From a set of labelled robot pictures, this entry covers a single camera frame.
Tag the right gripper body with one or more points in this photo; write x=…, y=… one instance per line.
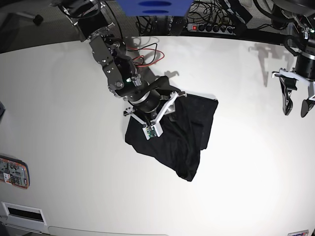
x=150, y=109

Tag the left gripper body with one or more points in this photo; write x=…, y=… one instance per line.
x=304, y=71

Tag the black T-shirt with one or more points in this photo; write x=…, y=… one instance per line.
x=186, y=133

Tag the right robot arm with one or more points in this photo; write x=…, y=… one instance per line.
x=122, y=72

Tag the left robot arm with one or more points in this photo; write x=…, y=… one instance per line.
x=300, y=42

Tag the white power strip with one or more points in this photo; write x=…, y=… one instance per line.
x=210, y=28

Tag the blue plastic box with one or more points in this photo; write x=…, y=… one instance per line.
x=155, y=7

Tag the orange clear parts case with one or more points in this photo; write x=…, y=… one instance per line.
x=14, y=172

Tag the black office chair caster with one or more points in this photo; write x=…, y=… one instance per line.
x=38, y=19

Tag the red white box corner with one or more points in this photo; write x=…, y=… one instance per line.
x=299, y=233

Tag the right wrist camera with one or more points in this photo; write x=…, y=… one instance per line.
x=149, y=132

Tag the white table cable grommet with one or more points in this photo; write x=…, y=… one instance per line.
x=24, y=213

